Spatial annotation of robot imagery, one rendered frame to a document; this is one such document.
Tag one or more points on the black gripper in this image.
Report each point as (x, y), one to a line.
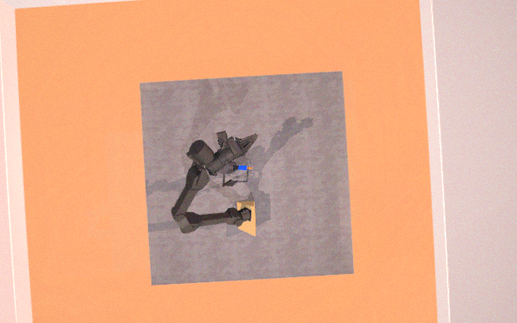
(236, 148)

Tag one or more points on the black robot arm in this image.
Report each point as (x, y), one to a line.
(196, 179)

